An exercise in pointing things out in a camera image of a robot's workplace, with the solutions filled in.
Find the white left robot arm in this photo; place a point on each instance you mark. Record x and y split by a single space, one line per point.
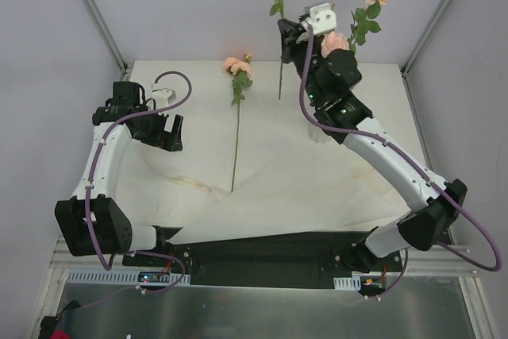
90 220

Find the black clamp bottom left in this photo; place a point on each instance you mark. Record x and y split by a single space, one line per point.
49 323

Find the left aluminium frame post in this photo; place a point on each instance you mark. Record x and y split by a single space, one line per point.
107 37

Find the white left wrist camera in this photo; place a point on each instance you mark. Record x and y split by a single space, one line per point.
162 97

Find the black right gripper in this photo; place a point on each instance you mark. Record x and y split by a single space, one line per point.
289 38

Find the white slotted cable duct left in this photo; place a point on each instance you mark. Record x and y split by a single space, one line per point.
126 278

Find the white slotted cable duct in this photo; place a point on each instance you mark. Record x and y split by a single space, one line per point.
352 283
126 278

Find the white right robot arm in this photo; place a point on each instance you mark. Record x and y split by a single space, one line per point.
328 101

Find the white wrapping paper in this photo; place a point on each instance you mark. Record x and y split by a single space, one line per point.
304 186

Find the white ribbed ceramic vase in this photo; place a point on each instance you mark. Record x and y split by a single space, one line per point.
317 135

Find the red cloth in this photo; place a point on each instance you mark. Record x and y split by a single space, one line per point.
59 334

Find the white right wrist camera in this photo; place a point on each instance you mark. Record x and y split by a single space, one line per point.
323 17

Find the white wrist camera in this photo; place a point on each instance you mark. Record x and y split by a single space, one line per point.
323 17
162 97

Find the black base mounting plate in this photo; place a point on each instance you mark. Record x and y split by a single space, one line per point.
299 260

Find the aluminium frame post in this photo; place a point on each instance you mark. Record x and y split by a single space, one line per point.
423 40
107 37

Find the right aluminium frame post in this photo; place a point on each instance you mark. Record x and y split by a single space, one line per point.
423 40

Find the white slotted cable duct right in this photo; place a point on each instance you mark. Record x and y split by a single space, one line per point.
352 283

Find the aluminium front rail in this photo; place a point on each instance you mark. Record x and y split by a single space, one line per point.
436 262

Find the pink flower stem back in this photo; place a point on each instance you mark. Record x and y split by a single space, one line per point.
241 72

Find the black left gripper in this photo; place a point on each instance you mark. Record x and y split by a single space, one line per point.
167 131

